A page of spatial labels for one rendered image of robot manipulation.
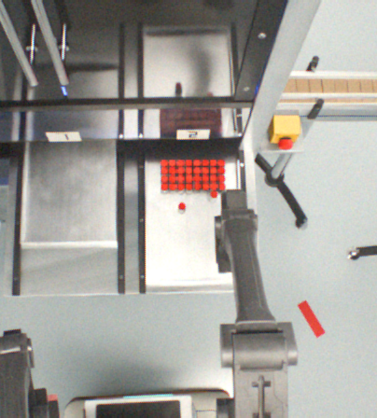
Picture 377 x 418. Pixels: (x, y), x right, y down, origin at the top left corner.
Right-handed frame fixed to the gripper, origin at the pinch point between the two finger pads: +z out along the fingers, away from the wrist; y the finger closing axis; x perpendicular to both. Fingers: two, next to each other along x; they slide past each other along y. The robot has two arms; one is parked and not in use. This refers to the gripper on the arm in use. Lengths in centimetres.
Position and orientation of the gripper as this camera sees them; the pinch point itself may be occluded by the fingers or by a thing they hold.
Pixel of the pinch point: (227, 263)
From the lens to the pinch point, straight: 141.6
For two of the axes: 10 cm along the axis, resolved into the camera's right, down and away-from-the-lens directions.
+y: -0.3, -9.1, 4.1
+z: -0.4, 4.1, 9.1
